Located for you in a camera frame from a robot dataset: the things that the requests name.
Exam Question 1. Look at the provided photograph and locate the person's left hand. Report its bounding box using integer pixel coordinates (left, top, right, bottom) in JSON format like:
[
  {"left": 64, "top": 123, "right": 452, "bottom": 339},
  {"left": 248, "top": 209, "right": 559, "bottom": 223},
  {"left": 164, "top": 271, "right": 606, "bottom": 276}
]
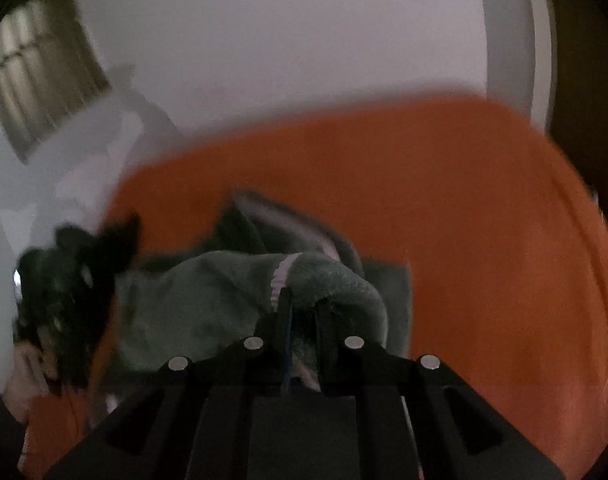
[{"left": 6, "top": 342, "right": 52, "bottom": 426}]

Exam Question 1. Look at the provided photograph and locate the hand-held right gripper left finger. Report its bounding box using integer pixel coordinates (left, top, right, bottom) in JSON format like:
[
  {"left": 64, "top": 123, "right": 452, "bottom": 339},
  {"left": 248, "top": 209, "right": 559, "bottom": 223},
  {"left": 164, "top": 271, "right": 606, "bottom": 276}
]
[{"left": 44, "top": 287, "right": 293, "bottom": 480}]

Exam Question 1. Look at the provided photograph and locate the person's left forearm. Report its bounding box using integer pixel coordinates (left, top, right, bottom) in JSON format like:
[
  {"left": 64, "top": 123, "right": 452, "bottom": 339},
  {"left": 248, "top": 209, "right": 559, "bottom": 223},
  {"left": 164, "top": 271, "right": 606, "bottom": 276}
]
[{"left": 0, "top": 395, "right": 30, "bottom": 480}]

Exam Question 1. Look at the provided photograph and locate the orange bed blanket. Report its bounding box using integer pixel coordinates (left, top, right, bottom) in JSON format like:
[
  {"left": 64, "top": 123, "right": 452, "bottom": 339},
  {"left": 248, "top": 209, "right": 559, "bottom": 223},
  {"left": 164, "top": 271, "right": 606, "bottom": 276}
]
[{"left": 21, "top": 95, "right": 608, "bottom": 480}]

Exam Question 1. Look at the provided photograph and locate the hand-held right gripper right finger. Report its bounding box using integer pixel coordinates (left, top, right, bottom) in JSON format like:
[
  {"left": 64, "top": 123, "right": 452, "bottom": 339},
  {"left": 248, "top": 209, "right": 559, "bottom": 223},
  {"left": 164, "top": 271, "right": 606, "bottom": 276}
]
[{"left": 314, "top": 305, "right": 564, "bottom": 480}]

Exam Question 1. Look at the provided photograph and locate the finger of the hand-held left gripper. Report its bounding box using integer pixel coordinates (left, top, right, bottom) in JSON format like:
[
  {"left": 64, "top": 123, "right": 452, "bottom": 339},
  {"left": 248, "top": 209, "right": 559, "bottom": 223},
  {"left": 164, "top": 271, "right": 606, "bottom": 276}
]
[{"left": 96, "top": 212, "right": 142, "bottom": 286}]

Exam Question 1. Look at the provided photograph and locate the green fleece jacket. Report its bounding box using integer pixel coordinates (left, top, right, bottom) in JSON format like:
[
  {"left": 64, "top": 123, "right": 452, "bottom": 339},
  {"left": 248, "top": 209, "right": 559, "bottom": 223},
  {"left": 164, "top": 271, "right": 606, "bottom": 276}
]
[{"left": 109, "top": 190, "right": 412, "bottom": 393}]

